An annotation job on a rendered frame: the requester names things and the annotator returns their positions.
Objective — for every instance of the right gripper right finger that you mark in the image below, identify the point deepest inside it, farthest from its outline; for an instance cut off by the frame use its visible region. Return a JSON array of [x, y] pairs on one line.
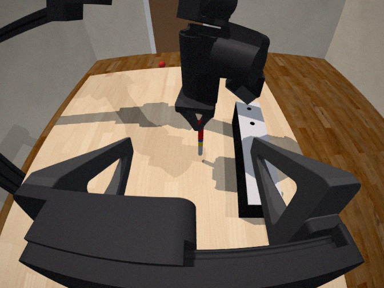
[[322, 190]]

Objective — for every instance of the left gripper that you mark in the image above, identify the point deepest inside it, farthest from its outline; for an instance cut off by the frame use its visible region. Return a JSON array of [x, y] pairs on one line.
[[186, 100]]

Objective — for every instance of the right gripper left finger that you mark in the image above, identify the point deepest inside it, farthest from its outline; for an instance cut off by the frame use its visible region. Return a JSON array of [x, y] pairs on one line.
[[75, 173]]

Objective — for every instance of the white block with holes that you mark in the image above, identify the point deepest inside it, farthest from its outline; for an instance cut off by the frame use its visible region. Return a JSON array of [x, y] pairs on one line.
[[247, 123]]

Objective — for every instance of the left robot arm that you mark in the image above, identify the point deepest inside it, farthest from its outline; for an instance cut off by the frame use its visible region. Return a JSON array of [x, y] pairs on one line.
[[234, 52]]

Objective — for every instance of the red pin with yellow and blue bands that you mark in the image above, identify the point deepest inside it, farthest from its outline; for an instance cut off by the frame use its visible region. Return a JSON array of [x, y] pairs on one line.
[[200, 140]]

